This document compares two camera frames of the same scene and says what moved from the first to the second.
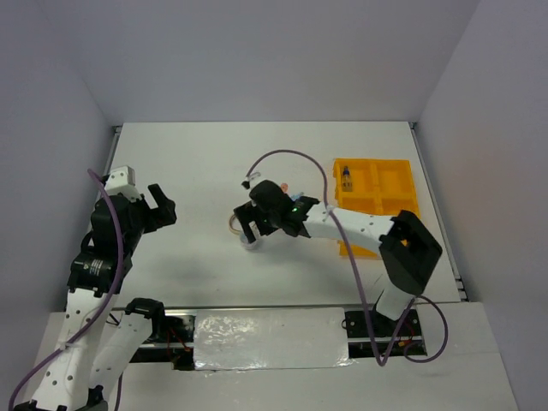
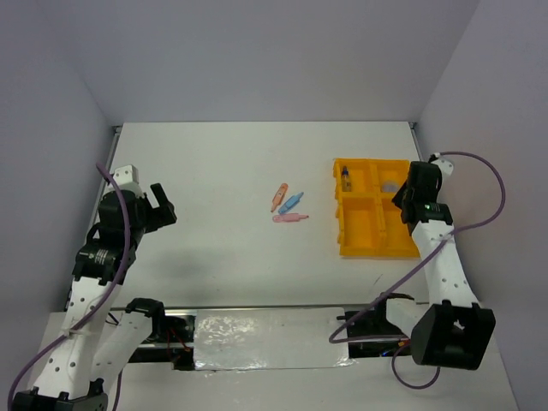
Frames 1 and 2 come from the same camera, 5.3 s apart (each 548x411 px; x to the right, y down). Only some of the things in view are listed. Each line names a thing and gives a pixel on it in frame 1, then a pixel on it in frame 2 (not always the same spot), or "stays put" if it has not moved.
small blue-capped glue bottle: (347, 181) stays put
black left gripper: (163, 215) stays put
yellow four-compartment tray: (380, 187) stays put
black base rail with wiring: (376, 338) stays put
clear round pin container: (253, 246) to (390, 187)
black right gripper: (248, 212) to (398, 199)
